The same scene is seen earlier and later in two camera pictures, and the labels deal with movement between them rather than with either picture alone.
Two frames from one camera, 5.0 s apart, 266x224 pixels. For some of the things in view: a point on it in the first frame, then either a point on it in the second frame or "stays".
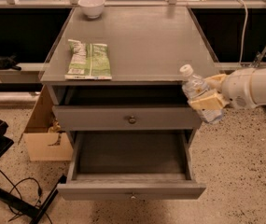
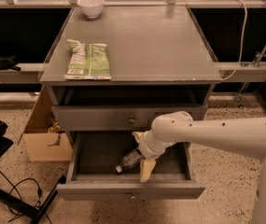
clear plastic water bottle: [194, 85] → [130, 161]
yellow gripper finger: [215, 81] → [138, 135]
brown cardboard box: [45, 139] stays
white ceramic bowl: [91, 6] stays
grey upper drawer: [124, 118] stays
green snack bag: [88, 62] stays
